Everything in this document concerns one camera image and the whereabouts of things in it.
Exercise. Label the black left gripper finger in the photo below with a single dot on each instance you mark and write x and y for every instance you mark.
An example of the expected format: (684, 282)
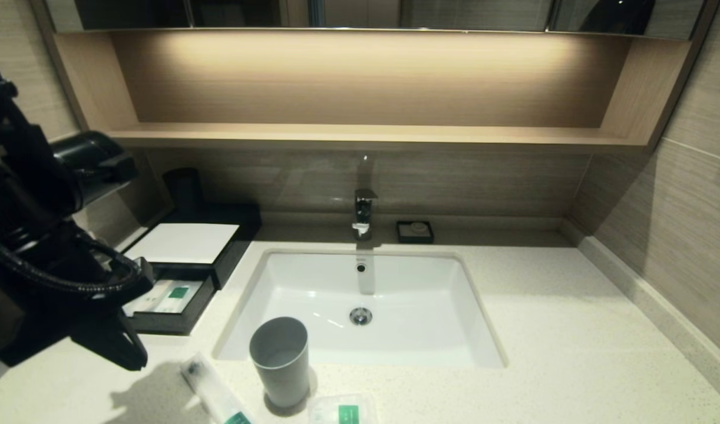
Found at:
(130, 344)
(103, 347)

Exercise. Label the grey plastic cup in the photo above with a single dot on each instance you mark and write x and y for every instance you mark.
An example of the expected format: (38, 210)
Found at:
(281, 371)

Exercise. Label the vanity kit packet green label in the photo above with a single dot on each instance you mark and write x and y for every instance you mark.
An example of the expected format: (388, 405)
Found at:
(180, 297)

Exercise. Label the black cylindrical cup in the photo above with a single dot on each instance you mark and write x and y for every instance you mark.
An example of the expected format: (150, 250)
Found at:
(185, 188)

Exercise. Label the white board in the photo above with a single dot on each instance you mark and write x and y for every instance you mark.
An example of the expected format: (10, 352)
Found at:
(186, 242)

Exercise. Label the chrome faucet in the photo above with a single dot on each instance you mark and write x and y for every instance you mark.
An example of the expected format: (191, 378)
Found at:
(364, 212)

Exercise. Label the white sink basin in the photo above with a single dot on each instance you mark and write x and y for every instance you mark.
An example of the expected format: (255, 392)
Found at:
(413, 306)

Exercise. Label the packet with green square label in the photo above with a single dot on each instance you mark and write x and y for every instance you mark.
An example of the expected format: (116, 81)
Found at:
(342, 411)

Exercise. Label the black soap dish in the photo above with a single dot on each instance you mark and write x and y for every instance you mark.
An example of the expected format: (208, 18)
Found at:
(402, 237)

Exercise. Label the mirror cabinet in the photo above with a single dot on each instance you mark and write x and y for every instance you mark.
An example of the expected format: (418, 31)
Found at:
(454, 15)

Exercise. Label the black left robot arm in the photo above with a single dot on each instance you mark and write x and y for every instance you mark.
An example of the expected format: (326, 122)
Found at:
(18, 176)

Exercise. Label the chrome sink drain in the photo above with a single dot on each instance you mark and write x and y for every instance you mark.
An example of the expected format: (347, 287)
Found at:
(360, 316)

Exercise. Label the small round soap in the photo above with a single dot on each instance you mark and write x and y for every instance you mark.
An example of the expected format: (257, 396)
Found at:
(419, 228)

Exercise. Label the black amenity box housing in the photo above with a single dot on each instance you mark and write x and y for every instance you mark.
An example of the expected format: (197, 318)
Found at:
(245, 232)

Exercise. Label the toothbrush packet with green label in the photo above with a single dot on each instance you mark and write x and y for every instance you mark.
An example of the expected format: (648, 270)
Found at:
(212, 388)

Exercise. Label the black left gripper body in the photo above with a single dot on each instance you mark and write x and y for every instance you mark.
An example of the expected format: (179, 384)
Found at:
(95, 306)

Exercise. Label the comb packet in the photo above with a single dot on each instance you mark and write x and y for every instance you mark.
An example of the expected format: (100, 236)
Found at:
(151, 297)

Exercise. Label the wooden wall shelf niche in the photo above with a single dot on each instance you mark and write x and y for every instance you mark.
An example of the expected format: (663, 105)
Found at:
(360, 134)

